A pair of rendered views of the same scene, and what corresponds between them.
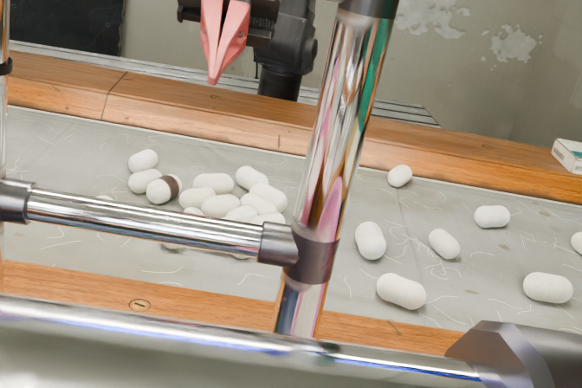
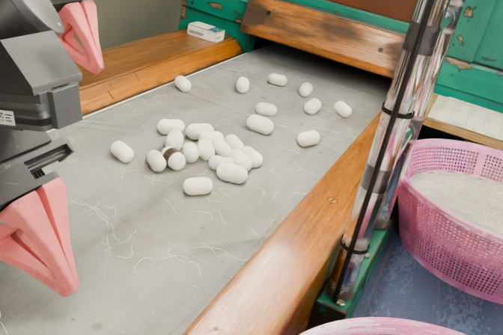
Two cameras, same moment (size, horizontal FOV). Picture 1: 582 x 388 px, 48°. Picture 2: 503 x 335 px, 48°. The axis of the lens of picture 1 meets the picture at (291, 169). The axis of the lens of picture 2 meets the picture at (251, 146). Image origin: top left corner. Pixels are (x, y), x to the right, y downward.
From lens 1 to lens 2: 0.60 m
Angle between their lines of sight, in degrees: 59
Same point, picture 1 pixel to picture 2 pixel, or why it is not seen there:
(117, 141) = not seen: hidden behind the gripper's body
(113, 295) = (322, 204)
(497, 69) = not seen: outside the picture
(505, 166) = (197, 52)
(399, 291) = (314, 137)
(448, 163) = (180, 63)
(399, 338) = (362, 152)
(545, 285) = (316, 105)
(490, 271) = (284, 111)
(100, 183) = (135, 179)
